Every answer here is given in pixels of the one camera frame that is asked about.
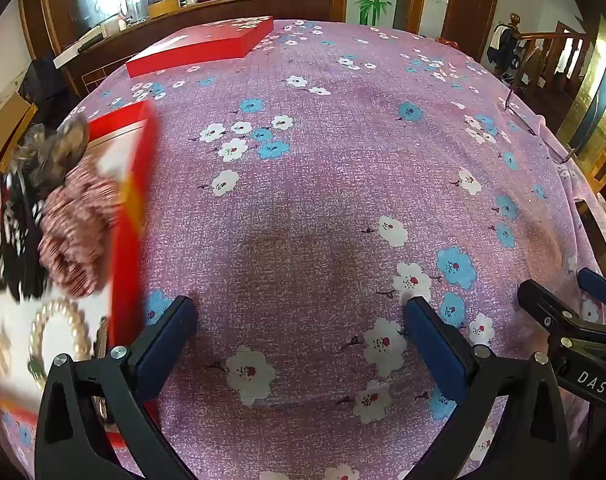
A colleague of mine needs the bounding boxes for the gold pillar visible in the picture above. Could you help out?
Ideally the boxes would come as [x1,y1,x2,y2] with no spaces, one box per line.
[555,12,606,186]

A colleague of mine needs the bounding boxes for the purple floral tablecloth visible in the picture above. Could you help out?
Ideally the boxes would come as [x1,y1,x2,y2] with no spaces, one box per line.
[0,19,606,480]

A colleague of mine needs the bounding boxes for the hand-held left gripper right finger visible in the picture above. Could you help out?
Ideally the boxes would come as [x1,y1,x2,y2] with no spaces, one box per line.
[403,296,571,480]

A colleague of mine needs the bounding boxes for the black rhinestone hair tie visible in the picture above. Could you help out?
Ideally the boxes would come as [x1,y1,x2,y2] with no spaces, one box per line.
[0,170,51,303]

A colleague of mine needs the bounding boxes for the red gift box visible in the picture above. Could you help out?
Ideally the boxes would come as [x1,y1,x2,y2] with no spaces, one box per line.
[0,100,160,453]

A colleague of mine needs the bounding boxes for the yellow box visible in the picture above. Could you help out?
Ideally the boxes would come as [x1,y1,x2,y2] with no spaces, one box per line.
[147,0,182,19]

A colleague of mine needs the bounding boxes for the brown wooden door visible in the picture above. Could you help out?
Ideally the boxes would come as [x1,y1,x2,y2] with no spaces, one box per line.
[440,0,502,61]

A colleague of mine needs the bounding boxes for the thin metal wire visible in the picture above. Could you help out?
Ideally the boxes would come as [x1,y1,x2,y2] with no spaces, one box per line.
[503,85,584,163]

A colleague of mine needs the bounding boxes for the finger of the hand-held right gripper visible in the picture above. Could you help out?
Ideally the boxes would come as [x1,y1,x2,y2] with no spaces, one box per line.
[577,267,606,309]
[517,279,606,361]

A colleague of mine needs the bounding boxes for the red floral box lid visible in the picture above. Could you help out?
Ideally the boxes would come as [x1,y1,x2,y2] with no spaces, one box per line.
[126,16,274,79]

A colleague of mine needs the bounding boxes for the wooden counter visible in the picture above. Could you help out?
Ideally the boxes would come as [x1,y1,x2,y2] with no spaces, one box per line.
[38,0,332,96]

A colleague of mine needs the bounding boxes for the dark hanging jacket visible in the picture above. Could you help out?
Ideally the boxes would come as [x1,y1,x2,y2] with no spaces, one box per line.
[487,22,524,83]

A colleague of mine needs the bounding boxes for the pearl bracelet with green bead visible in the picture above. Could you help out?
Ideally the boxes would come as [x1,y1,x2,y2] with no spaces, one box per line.
[27,298,95,377]

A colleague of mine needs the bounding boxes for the red plaid scrunchie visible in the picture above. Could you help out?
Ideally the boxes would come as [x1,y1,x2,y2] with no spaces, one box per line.
[37,152,125,297]

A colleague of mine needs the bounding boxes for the long white box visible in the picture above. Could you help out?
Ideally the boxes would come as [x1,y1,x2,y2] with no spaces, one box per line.
[52,26,107,69]

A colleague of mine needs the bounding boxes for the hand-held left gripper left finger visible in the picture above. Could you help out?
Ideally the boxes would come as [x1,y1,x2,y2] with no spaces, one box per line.
[34,296,200,480]

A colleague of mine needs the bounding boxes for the wooden stair railing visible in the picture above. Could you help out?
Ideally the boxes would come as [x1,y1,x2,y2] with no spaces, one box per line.
[508,12,601,98]

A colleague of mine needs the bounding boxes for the cardboard box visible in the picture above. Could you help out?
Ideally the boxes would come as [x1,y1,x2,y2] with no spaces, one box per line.
[0,91,38,176]

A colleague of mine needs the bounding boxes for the dark organza scrunchie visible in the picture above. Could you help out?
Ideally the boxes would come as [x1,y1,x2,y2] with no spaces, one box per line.
[10,114,91,193]

